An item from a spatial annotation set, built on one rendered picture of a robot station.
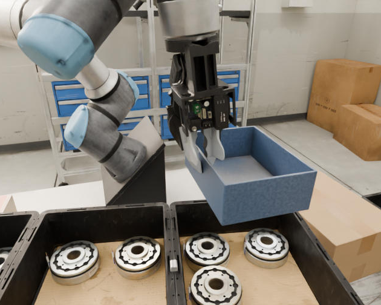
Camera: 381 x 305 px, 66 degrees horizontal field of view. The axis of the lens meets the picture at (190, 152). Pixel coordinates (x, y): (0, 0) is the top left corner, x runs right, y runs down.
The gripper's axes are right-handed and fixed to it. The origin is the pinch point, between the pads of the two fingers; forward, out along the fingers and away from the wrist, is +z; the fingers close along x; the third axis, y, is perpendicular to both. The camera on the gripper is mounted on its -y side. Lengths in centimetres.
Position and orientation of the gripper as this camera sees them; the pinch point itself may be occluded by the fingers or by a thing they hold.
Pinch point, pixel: (202, 163)
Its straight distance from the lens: 49.1
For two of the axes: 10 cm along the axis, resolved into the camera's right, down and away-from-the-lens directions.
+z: 1.2, 8.8, 4.6
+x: 9.6, -2.2, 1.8
